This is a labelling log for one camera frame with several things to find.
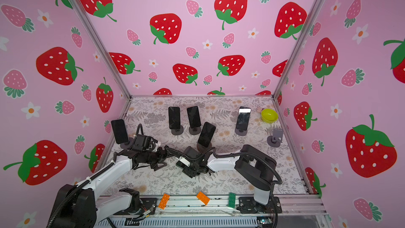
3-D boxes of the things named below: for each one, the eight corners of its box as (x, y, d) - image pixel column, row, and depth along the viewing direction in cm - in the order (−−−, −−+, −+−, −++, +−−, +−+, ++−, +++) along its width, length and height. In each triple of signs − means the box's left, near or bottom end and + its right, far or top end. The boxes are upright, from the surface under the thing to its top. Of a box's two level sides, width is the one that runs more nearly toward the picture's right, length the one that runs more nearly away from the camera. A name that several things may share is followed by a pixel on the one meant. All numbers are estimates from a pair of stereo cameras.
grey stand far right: (266, 145, 97) (270, 138, 91) (267, 133, 103) (271, 126, 96) (278, 148, 96) (282, 141, 90) (278, 135, 102) (282, 129, 95)
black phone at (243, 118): (235, 133, 103) (238, 119, 91) (236, 120, 110) (240, 105, 98) (245, 135, 102) (250, 122, 90) (246, 122, 109) (251, 107, 97)
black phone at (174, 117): (171, 133, 103) (166, 117, 90) (173, 122, 108) (168, 106, 95) (181, 133, 103) (177, 117, 90) (183, 122, 108) (179, 106, 95)
